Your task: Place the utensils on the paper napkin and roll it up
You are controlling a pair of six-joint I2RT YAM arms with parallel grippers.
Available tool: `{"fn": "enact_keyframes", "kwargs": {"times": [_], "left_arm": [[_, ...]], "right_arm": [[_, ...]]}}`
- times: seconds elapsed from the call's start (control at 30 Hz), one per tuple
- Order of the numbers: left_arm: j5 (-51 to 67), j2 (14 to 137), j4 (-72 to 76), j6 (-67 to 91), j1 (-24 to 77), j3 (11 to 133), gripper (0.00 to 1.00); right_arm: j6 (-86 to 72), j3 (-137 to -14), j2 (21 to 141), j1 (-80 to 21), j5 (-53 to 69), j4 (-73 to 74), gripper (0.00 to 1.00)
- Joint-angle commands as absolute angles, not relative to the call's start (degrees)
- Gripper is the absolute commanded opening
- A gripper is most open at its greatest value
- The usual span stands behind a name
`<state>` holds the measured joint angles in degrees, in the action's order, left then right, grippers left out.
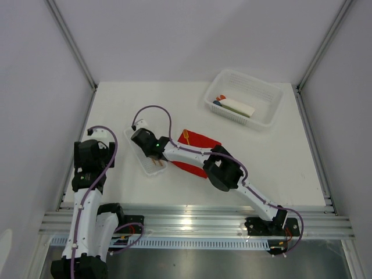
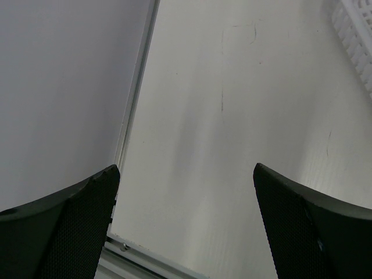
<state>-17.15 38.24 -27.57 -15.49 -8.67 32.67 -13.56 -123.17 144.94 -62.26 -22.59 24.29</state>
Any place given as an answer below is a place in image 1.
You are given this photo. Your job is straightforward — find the aluminium frame post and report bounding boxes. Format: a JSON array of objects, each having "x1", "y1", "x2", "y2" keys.
[
  {"x1": 44, "y1": 0, "x2": 98, "y2": 92},
  {"x1": 296, "y1": 0, "x2": 357, "y2": 93}
]

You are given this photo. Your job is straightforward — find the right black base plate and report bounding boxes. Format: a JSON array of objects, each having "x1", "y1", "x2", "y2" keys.
[{"x1": 244, "y1": 217, "x2": 300, "y2": 237}]

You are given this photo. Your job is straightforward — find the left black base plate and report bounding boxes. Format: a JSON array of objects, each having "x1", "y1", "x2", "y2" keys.
[{"x1": 115, "y1": 215, "x2": 145, "y2": 234}]

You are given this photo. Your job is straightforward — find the red paper napkin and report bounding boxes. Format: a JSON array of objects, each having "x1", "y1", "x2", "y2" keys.
[{"x1": 172, "y1": 130, "x2": 221, "y2": 179}]

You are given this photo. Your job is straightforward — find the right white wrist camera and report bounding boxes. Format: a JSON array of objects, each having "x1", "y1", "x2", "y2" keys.
[{"x1": 131, "y1": 119, "x2": 148, "y2": 131}]

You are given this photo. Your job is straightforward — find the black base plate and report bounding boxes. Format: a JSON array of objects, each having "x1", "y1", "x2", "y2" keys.
[
  {"x1": 244, "y1": 217, "x2": 300, "y2": 237},
  {"x1": 115, "y1": 215, "x2": 145, "y2": 234}
]

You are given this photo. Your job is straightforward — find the large white plastic basket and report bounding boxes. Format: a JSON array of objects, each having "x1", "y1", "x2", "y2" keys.
[{"x1": 204, "y1": 69, "x2": 284, "y2": 131}]

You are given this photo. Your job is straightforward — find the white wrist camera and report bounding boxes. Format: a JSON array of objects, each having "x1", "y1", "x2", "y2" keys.
[
  {"x1": 88, "y1": 128, "x2": 109, "y2": 142},
  {"x1": 131, "y1": 119, "x2": 148, "y2": 131}
]

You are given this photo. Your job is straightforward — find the orange utensil in basket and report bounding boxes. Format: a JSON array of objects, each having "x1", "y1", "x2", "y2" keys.
[{"x1": 216, "y1": 95, "x2": 226, "y2": 102}]

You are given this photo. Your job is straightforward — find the left aluminium frame post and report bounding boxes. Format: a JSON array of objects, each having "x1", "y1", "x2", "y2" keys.
[{"x1": 44, "y1": 0, "x2": 98, "y2": 92}]

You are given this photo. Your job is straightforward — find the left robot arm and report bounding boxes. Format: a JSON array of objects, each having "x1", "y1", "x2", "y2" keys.
[{"x1": 51, "y1": 139, "x2": 126, "y2": 278}]

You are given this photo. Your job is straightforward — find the right aluminium frame post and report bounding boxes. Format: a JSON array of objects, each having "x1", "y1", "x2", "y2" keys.
[{"x1": 296, "y1": 0, "x2": 357, "y2": 93}]

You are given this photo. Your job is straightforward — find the orange plastic fork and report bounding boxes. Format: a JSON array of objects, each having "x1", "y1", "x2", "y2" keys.
[{"x1": 183, "y1": 129, "x2": 190, "y2": 145}]

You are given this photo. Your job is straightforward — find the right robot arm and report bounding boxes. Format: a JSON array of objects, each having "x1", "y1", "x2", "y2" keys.
[{"x1": 131, "y1": 127, "x2": 288, "y2": 235}]

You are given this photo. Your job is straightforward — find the white slotted cable duct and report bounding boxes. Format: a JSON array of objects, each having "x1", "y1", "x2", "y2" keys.
[{"x1": 51, "y1": 235, "x2": 271, "y2": 251}]

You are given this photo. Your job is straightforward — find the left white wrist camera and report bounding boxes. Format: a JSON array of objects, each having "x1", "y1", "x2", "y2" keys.
[{"x1": 88, "y1": 128, "x2": 109, "y2": 142}]

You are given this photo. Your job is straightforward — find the small white utensil tray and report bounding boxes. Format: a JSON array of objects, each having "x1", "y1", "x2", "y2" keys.
[{"x1": 123, "y1": 127, "x2": 167, "y2": 177}]

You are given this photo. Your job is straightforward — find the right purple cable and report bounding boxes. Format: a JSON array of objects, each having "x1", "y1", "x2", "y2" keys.
[{"x1": 131, "y1": 105, "x2": 305, "y2": 256}]

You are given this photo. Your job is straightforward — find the aluminium front rail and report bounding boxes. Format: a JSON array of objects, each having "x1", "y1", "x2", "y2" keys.
[{"x1": 38, "y1": 203, "x2": 356, "y2": 241}]

